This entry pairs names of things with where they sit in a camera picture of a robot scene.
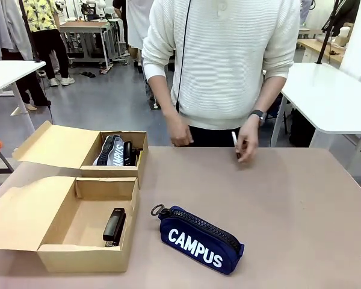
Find person's right hand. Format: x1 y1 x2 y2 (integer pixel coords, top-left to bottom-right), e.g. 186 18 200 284
169 119 195 148

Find person's left hand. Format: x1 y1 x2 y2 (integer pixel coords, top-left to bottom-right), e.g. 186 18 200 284
236 119 261 165

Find white marker with black cap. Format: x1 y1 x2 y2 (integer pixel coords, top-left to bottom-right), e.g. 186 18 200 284
230 131 242 160

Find black stapler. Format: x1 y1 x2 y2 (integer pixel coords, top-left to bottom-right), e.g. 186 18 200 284
102 207 127 247
122 140 138 167

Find navy CAMPUS pencil case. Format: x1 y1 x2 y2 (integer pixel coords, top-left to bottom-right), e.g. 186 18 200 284
151 204 245 275

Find person's right forearm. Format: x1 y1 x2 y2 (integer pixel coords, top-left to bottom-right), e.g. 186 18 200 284
149 75 184 133

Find person's left forearm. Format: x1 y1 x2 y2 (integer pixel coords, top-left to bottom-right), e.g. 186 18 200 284
252 75 283 117

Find brown cardboard box with lid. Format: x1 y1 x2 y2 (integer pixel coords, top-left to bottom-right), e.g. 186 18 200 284
11 120 149 190
0 176 141 274

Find grey wristwatch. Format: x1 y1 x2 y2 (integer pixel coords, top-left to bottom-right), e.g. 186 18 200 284
248 108 268 126

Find person in white sweater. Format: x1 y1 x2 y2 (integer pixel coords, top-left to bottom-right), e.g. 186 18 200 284
141 0 301 148

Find white table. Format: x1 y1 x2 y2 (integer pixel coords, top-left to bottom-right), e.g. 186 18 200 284
0 61 46 135
270 62 361 181

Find wooden top table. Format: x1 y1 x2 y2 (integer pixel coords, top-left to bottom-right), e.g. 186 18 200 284
297 38 347 66

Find person in light shirt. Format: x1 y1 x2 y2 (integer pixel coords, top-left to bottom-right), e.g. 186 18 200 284
120 0 154 70

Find black stand pole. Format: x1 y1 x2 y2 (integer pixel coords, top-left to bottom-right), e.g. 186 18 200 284
315 0 345 65

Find person in dark trousers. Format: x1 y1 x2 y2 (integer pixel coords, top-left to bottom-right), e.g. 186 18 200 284
0 48 52 111

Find hanging dark jacket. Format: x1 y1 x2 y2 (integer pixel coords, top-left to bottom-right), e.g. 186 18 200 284
321 0 361 37

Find grey stool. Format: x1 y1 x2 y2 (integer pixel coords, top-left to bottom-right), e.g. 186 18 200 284
0 150 15 198

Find person in yellow patterned shirt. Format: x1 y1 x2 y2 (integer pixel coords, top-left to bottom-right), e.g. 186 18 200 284
22 0 76 87

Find hanging white coat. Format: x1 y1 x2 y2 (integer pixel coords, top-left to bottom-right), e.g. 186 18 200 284
0 0 34 61

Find thin black neck cord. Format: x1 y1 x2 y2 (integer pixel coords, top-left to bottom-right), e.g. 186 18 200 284
174 0 193 112

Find grey frame workbench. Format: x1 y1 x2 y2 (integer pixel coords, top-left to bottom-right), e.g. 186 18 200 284
59 20 117 70

